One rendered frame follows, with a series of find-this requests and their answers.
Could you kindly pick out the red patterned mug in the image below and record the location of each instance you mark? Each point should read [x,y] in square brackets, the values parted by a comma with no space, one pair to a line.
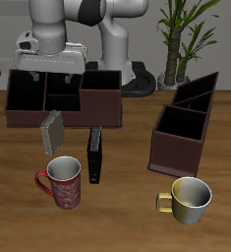
[67,192]

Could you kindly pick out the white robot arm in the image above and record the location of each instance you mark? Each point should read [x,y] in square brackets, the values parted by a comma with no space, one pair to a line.
[115,42]

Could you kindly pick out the black book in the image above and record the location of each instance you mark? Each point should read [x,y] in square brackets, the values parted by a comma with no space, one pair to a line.
[94,160]

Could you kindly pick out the dark brown desk caddy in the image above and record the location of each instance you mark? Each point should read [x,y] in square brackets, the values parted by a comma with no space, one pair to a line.
[176,152]
[100,106]

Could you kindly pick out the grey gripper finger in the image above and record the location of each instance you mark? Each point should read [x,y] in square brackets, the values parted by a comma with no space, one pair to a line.
[35,76]
[69,78]

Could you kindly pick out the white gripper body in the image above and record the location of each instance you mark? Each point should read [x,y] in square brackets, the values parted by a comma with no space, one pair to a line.
[54,61]

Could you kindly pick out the green pot plant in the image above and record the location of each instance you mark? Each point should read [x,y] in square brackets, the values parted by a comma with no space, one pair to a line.
[172,49]

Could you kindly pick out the yellow and white mug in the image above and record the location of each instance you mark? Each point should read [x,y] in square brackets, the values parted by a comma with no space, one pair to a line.
[185,210]

